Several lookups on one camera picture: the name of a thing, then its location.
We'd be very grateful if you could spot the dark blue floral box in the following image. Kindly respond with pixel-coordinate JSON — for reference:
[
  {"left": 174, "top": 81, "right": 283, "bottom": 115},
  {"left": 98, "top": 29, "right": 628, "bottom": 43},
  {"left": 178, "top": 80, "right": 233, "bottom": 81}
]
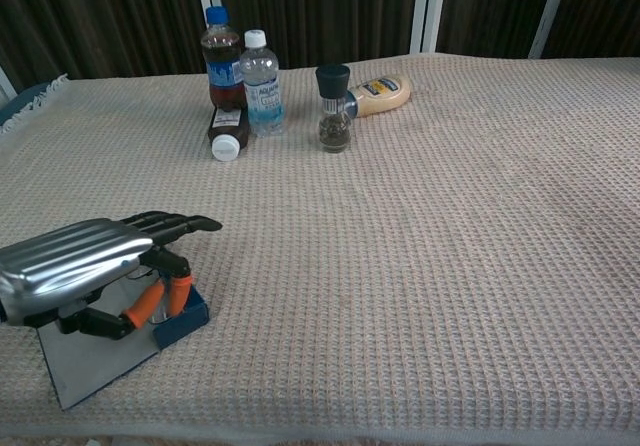
[{"left": 37, "top": 274, "right": 211, "bottom": 411}]

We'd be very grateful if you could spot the glass pepper grinder black top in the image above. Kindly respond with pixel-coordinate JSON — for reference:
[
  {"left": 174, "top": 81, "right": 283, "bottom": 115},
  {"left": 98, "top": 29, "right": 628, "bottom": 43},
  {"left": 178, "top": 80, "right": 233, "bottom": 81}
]
[{"left": 314, "top": 64, "right": 353, "bottom": 155}]

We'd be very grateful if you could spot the brown medicine bottle white cap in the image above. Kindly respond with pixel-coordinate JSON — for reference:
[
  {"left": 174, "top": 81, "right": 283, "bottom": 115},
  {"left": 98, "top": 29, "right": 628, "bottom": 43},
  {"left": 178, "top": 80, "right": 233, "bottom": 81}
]
[{"left": 207, "top": 105, "right": 251, "bottom": 162}]

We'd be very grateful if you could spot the clear water bottle white cap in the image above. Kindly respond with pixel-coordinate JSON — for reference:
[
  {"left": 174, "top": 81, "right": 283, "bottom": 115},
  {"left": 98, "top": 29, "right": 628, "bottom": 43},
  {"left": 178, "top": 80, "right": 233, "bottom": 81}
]
[{"left": 239, "top": 29, "right": 286, "bottom": 138}]

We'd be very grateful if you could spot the mayonnaise squeeze bottle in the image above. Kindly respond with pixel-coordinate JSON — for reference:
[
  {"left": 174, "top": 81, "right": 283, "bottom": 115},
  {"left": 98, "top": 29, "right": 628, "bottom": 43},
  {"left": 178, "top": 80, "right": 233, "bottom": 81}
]
[{"left": 344, "top": 73, "right": 413, "bottom": 119}]

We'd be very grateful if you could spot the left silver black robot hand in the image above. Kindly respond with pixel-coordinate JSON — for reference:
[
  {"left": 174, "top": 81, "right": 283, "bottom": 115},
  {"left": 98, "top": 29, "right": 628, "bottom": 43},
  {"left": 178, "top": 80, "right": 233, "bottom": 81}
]
[{"left": 0, "top": 210, "right": 224, "bottom": 341}]

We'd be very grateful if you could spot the beige waffle tablecloth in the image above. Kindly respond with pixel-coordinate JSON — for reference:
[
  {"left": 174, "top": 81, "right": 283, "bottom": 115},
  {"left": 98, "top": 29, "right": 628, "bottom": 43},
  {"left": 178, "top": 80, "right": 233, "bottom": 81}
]
[{"left": 0, "top": 53, "right": 640, "bottom": 443}]

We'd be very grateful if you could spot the cola bottle blue cap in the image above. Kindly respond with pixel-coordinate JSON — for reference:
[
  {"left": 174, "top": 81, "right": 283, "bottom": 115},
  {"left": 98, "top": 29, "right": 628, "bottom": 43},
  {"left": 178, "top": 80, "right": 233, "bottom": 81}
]
[{"left": 200, "top": 5, "right": 247, "bottom": 113}]

